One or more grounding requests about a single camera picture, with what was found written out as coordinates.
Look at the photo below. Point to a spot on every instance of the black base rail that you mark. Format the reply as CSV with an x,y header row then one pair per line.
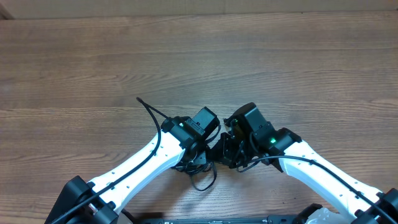
x,y
155,218

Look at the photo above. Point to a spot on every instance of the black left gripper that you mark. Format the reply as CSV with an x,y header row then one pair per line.
x,y
201,156

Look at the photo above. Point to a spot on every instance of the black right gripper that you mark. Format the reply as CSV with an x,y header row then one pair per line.
x,y
222,154

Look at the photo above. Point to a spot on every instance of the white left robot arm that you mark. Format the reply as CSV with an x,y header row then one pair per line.
x,y
180,143

